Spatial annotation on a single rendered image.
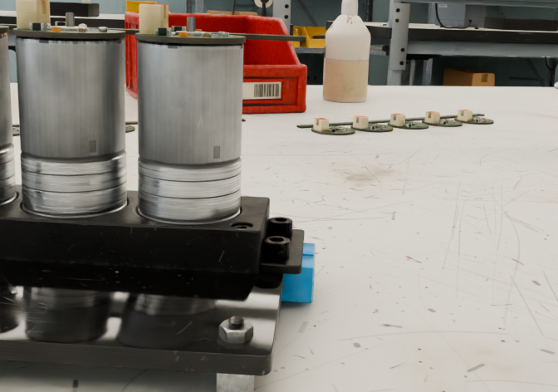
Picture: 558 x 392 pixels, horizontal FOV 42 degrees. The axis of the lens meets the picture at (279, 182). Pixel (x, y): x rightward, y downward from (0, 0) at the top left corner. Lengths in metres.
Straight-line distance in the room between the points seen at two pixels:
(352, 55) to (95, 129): 0.39
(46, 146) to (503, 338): 0.11
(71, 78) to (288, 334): 0.07
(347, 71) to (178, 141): 0.39
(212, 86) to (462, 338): 0.08
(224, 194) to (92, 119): 0.03
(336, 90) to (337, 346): 0.40
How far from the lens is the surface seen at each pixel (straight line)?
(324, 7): 4.80
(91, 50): 0.17
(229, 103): 0.16
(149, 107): 0.16
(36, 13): 0.18
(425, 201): 0.28
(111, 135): 0.17
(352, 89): 0.54
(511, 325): 0.18
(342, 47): 0.54
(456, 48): 2.85
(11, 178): 0.19
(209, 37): 0.16
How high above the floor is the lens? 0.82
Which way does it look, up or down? 14 degrees down
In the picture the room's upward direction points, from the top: 2 degrees clockwise
